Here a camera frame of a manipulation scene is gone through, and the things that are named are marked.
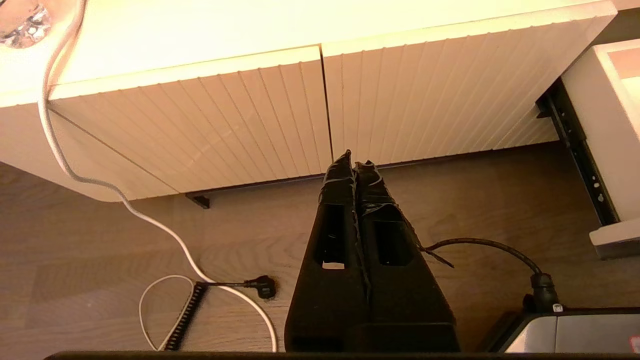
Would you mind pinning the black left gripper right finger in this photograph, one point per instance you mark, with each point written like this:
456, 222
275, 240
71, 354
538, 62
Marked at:
410, 310

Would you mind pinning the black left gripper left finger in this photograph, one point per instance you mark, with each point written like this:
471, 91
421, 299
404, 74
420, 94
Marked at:
330, 300

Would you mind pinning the white ribbed drawer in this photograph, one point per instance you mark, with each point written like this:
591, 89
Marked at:
605, 130

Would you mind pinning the white TV cabinet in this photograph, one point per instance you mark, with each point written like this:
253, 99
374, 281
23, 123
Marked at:
200, 30

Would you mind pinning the silver grey device box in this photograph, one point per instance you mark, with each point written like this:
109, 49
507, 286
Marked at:
575, 332

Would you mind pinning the white ribbed curved cabinet panel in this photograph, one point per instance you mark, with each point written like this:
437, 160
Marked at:
200, 125

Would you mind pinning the white ribbed flat cabinet panel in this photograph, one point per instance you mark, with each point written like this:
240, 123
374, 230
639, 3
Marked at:
440, 90

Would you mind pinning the clear glass object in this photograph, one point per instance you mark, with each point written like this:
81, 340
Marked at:
27, 27

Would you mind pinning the black drawer slide rail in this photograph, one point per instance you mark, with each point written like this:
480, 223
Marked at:
577, 150

